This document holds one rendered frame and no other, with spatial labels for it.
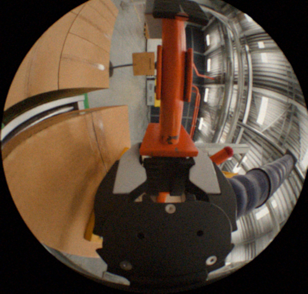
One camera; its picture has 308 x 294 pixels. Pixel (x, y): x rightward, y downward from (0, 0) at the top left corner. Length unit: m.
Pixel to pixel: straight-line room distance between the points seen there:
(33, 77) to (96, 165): 0.51
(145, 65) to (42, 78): 1.42
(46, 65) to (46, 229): 0.59
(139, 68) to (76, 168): 1.62
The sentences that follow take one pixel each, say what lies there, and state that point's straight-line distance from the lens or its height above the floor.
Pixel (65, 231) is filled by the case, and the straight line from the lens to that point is 0.17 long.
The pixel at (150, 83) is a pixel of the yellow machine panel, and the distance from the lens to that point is 7.47.
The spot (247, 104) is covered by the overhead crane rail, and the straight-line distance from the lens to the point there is 2.57.
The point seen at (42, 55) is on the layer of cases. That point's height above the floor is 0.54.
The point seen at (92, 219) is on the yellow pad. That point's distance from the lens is 0.20.
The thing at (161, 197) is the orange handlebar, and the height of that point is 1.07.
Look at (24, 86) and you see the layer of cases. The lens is 0.55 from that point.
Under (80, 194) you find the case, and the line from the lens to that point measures 0.17.
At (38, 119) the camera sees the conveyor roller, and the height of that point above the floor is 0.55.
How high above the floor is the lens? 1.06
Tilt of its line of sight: 1 degrees down
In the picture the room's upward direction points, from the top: 92 degrees clockwise
